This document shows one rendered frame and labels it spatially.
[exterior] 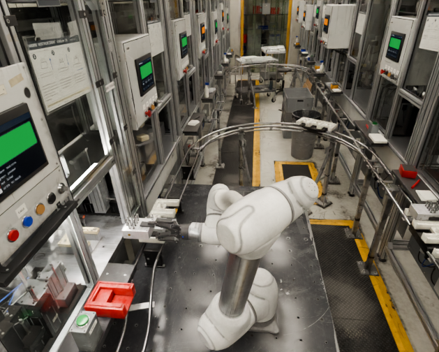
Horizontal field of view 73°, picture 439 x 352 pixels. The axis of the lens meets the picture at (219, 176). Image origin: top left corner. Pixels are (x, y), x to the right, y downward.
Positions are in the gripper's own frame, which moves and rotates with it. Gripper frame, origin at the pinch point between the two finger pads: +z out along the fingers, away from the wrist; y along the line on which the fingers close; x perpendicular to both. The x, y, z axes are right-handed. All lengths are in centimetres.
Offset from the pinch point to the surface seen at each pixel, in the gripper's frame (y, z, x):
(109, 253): -13.5, 20.3, 4.5
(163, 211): -16.1, 3.9, -33.9
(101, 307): -7.8, 7.2, 37.5
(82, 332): -2, 6, 51
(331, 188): -102, -142, -205
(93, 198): -1.7, 40.3, -24.2
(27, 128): 63, 16, 32
